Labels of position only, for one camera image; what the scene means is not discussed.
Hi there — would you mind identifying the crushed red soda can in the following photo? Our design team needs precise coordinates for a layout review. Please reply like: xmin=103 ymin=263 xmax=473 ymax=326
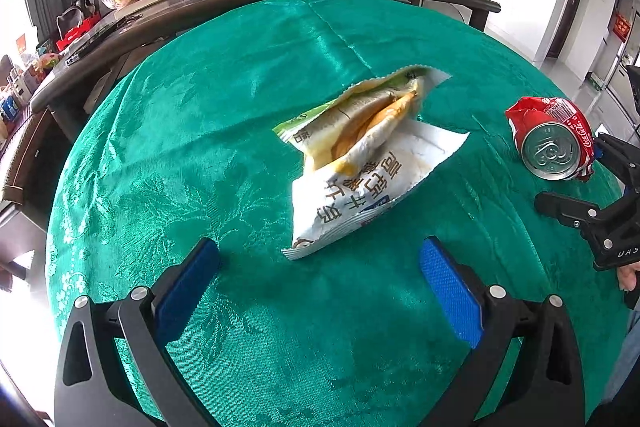
xmin=505 ymin=96 xmax=598 ymax=182

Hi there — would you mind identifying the green tablecloth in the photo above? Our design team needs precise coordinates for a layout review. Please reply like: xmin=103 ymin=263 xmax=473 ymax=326
xmin=45 ymin=0 xmax=631 ymax=427

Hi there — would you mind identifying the black flat device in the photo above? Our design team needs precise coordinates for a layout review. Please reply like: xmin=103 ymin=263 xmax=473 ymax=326
xmin=65 ymin=13 xmax=143 ymax=58

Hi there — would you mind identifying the person's denim leg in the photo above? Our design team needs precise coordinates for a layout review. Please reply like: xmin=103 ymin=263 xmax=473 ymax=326
xmin=585 ymin=307 xmax=640 ymax=427

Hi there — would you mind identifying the grey handbag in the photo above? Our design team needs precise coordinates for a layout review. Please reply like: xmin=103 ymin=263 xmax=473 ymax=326
xmin=56 ymin=0 xmax=98 ymax=35

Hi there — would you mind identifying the white green snack wrapper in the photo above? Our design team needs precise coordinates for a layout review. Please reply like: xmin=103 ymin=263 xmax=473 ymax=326
xmin=272 ymin=66 xmax=471 ymax=261

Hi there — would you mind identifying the red paper sign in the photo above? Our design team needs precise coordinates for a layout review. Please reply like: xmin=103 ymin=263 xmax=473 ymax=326
xmin=611 ymin=13 xmax=632 ymax=40

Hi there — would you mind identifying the brown padded bench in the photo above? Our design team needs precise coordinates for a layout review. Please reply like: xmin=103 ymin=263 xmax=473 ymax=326
xmin=0 ymin=107 xmax=71 ymax=208

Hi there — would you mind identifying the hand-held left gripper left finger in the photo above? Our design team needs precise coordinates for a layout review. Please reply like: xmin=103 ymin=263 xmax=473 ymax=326
xmin=54 ymin=237 xmax=223 ymax=427

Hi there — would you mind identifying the red box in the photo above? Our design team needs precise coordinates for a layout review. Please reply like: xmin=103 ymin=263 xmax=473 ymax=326
xmin=56 ymin=17 xmax=108 ymax=52

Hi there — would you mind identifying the cluster of small bottles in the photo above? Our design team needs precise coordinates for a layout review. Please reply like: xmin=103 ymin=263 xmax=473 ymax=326
xmin=0 ymin=52 xmax=66 ymax=142

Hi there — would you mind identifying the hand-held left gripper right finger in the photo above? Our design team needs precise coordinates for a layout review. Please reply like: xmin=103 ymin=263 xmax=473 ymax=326
xmin=419 ymin=237 xmax=586 ymax=427

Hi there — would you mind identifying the person's right hand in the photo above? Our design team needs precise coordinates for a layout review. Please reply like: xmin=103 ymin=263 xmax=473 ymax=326
xmin=616 ymin=263 xmax=640 ymax=310

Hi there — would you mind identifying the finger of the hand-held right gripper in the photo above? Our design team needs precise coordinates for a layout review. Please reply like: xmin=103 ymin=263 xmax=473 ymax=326
xmin=592 ymin=132 xmax=640 ymax=196
xmin=534 ymin=190 xmax=608 ymax=238

